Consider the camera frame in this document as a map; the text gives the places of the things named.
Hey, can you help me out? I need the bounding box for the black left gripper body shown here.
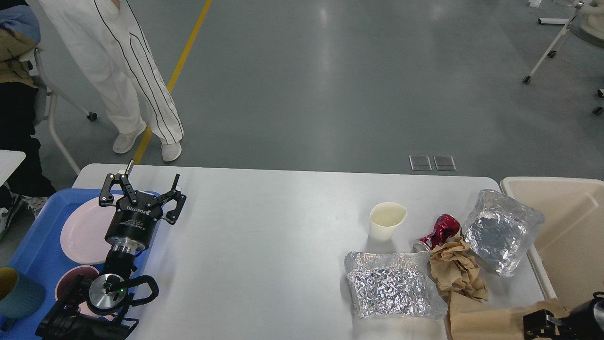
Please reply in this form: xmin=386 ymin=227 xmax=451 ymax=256
xmin=104 ymin=201 xmax=163 ymax=253

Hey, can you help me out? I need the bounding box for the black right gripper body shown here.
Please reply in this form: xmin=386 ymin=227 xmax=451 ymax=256
xmin=565 ymin=292 xmax=604 ymax=340

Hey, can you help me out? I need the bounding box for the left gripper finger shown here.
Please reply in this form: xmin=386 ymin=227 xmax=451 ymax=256
xmin=98 ymin=160 xmax=137 ymax=211
xmin=151 ymin=174 xmax=187 ymax=225

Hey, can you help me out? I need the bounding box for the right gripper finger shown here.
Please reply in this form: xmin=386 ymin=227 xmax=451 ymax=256
xmin=523 ymin=309 xmax=564 ymax=340

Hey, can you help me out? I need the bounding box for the pink plate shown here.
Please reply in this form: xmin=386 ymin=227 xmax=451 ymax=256
xmin=60 ymin=198 xmax=116 ymax=265

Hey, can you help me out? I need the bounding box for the brown paper bag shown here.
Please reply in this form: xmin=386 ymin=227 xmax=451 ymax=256
xmin=447 ymin=293 xmax=570 ymax=340

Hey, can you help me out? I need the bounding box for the pink mug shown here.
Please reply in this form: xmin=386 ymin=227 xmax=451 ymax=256
xmin=55 ymin=264 xmax=114 ymax=322

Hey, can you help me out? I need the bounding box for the foil container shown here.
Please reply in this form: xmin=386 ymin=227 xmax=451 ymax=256
xmin=462 ymin=189 xmax=545 ymax=277

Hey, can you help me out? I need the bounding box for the aluminium foil tray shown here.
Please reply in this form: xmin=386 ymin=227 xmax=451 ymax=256
xmin=344 ymin=251 xmax=447 ymax=319

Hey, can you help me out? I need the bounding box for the cream paper cup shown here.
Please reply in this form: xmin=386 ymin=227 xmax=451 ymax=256
xmin=369 ymin=202 xmax=408 ymax=242

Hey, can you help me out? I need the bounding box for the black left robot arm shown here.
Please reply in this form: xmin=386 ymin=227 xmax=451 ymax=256
xmin=36 ymin=161 xmax=187 ymax=340

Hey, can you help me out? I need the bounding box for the beige plastic bin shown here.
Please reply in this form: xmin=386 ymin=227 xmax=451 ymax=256
xmin=500 ymin=177 xmax=604 ymax=309

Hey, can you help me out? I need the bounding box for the blue plastic tray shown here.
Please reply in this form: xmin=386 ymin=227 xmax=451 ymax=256
xmin=1 ymin=189 xmax=132 ymax=340

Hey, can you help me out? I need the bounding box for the white side table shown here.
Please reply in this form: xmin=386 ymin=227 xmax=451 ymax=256
xmin=0 ymin=149 xmax=26 ymax=185

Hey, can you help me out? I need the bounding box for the crumpled brown paper ball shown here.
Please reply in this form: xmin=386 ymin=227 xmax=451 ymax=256
xmin=429 ymin=236 xmax=489 ymax=301

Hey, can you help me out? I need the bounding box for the white chair left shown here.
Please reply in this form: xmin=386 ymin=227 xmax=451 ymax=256
xmin=20 ymin=45 xmax=97 ymax=176

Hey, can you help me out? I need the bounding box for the white chair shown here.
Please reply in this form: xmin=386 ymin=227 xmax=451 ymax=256
xmin=522 ymin=0 xmax=604 ymax=116
xmin=20 ymin=45 xmax=97 ymax=176

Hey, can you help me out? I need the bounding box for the teal mug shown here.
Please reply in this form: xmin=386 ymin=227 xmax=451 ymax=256
xmin=0 ymin=267 xmax=45 ymax=333

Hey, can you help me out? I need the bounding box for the seated person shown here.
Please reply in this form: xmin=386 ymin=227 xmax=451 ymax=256
xmin=0 ymin=0 xmax=56 ymax=235

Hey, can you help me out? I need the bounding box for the crushed red can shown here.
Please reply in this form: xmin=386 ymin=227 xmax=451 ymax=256
xmin=412 ymin=214 xmax=461 ymax=252

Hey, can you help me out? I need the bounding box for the person in white trousers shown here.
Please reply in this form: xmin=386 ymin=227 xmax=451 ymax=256
xmin=40 ymin=0 xmax=184 ymax=162

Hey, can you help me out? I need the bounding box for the floor socket plate right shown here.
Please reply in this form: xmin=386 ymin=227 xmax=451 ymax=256
xmin=433 ymin=155 xmax=457 ymax=171

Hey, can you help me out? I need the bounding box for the floor socket plate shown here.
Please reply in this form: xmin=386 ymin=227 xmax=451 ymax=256
xmin=433 ymin=155 xmax=457 ymax=171
xmin=409 ymin=155 xmax=432 ymax=171

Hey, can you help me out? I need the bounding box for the floor socket plate left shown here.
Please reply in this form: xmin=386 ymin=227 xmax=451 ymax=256
xmin=409 ymin=155 xmax=432 ymax=171

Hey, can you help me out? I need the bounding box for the white chair right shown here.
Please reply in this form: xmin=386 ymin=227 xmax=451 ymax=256
xmin=522 ymin=0 xmax=604 ymax=116

